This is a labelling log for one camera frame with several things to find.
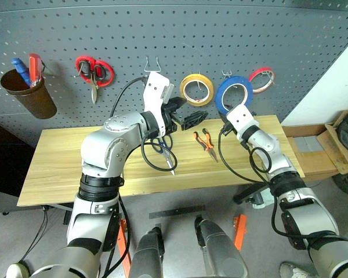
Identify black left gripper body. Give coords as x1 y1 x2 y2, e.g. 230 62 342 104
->
162 100 183 136

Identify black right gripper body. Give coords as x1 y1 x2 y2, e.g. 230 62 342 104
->
221 117 235 136

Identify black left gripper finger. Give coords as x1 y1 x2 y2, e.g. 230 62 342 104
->
169 97 188 112
182 111 209 130

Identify blue tape roll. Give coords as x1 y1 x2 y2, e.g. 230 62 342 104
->
215 75 253 115

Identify yellow tape roll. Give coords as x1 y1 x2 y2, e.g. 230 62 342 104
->
179 74 215 107

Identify red tape roll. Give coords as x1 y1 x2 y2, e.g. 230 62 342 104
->
248 67 276 94

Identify grey pegboard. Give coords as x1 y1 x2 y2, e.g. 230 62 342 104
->
0 0 348 148

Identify orange and black pliers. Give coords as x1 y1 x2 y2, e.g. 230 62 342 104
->
193 129 219 163

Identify black table leg base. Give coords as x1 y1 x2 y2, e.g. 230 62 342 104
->
233 185 272 205

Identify black flat bar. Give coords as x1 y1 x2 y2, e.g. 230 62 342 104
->
148 204 206 220

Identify flat cardboard box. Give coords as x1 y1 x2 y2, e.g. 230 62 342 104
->
281 123 342 178

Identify orange clamp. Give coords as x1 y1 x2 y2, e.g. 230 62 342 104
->
117 218 133 278
233 214 248 251

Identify open cardboard box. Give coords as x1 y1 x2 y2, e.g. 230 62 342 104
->
324 109 348 175

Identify silver right robot leg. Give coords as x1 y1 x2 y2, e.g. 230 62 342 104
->
194 216 249 278

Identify brown metal cup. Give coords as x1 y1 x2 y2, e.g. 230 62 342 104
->
0 68 58 120

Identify blue utility knife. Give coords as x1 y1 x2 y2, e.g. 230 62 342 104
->
11 57 32 87

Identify white shoe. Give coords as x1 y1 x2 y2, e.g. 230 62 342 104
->
279 261 317 278
5 262 32 278

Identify dark cabinet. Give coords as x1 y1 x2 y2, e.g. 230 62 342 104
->
0 117 35 203

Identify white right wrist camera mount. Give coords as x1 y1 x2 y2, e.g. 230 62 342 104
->
226 104 260 137

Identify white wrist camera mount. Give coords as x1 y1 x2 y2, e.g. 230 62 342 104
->
142 71 175 138
226 104 260 137

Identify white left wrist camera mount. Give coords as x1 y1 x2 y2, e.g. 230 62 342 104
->
142 71 175 138

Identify double wire metal hook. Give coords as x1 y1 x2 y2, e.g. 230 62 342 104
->
144 56 162 73

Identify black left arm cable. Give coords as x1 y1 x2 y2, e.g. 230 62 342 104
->
109 75 178 172

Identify red handled scissors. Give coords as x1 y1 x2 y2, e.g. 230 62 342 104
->
74 56 115 105

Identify red handled screwdriver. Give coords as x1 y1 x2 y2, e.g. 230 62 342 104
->
28 53 44 88

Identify black floor cable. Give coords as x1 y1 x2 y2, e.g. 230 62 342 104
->
19 207 49 264

